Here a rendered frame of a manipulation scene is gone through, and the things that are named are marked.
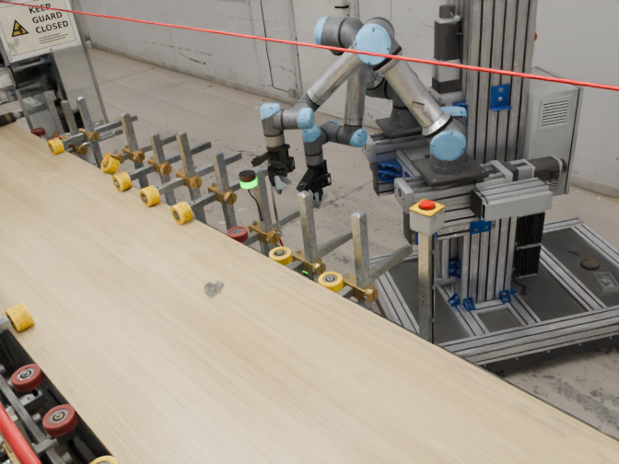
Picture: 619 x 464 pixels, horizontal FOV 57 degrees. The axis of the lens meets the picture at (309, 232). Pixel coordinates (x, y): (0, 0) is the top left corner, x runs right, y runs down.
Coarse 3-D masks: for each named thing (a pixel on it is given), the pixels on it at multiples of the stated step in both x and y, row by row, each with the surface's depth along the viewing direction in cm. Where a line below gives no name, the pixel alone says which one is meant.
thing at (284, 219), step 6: (312, 204) 243; (294, 210) 238; (282, 216) 235; (288, 216) 235; (294, 216) 237; (282, 222) 233; (288, 222) 236; (276, 228) 232; (252, 234) 225; (258, 234) 226; (246, 240) 222; (252, 240) 225
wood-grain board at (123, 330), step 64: (0, 192) 275; (64, 192) 268; (128, 192) 260; (0, 256) 223; (64, 256) 218; (128, 256) 213; (192, 256) 208; (256, 256) 204; (64, 320) 183; (128, 320) 180; (192, 320) 176; (256, 320) 173; (320, 320) 170; (384, 320) 167; (64, 384) 158; (128, 384) 156; (192, 384) 153; (256, 384) 151; (320, 384) 149; (384, 384) 146; (448, 384) 144; (128, 448) 137; (192, 448) 135; (256, 448) 133; (320, 448) 132; (384, 448) 130; (448, 448) 128; (512, 448) 126; (576, 448) 125
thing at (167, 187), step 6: (228, 156) 270; (234, 156) 269; (240, 156) 272; (228, 162) 268; (198, 168) 260; (204, 168) 260; (210, 168) 262; (198, 174) 258; (204, 174) 261; (174, 180) 252; (180, 180) 252; (162, 186) 248; (168, 186) 249; (174, 186) 251; (180, 186) 253; (162, 192) 248
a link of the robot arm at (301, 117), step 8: (296, 104) 212; (304, 104) 211; (288, 112) 206; (296, 112) 205; (304, 112) 204; (312, 112) 207; (288, 120) 205; (296, 120) 205; (304, 120) 204; (312, 120) 207; (288, 128) 208; (296, 128) 207; (304, 128) 207
